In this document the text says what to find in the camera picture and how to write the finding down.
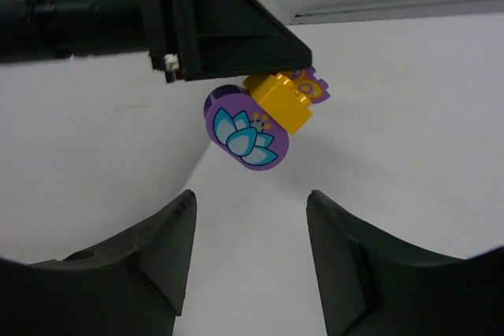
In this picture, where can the small yellow duplo brick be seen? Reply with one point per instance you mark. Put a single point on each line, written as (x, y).
(281, 99)

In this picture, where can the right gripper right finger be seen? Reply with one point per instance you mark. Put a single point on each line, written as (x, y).
(372, 283)

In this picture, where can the purple round flower lego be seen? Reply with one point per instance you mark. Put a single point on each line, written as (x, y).
(242, 129)

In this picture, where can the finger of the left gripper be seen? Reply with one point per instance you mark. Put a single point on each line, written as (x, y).
(226, 38)

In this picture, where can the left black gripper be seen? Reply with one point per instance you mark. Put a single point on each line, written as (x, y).
(57, 30)

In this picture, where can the purple butterfly printed lego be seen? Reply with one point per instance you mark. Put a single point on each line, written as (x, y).
(310, 84)

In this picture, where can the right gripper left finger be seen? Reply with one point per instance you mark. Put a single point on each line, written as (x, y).
(133, 283)

